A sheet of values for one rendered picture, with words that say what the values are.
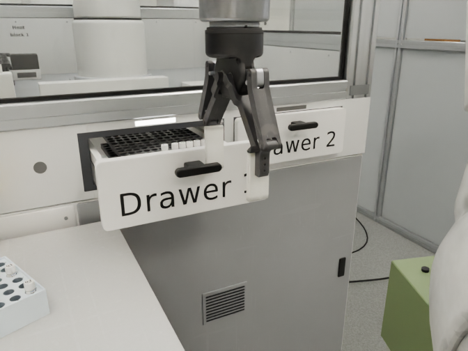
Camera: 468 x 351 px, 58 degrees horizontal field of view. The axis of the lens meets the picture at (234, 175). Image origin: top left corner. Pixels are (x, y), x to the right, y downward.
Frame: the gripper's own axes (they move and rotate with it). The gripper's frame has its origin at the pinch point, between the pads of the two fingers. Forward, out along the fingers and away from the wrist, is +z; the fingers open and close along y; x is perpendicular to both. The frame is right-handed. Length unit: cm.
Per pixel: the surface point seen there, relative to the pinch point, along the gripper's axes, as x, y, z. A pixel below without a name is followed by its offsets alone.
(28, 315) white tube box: 28.8, -0.5, 13.7
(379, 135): -155, 122, 40
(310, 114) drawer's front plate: -32.5, 25.9, -1.1
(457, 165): -155, 71, 43
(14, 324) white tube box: 30.5, -1.1, 14.1
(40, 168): 24.4, 27.8, 3.8
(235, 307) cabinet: -14, 27, 46
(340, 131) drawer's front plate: -41.6, 25.9, 4.0
